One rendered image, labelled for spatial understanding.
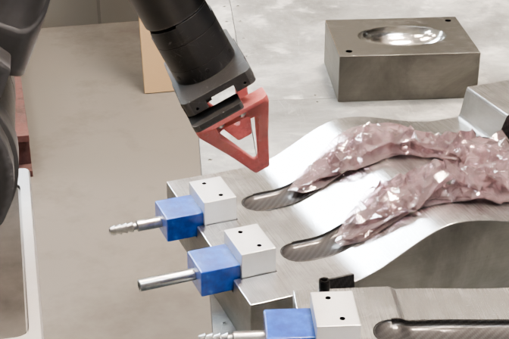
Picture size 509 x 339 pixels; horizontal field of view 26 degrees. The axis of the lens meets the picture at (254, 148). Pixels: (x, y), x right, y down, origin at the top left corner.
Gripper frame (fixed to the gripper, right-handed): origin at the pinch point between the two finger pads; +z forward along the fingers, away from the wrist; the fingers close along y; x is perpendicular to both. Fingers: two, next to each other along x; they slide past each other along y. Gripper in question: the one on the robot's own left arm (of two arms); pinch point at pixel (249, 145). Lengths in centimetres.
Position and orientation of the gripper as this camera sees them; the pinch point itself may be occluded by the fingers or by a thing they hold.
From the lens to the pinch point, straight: 100.1
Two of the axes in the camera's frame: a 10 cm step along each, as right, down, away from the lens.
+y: -2.3, -4.3, 8.7
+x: -8.8, 4.8, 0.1
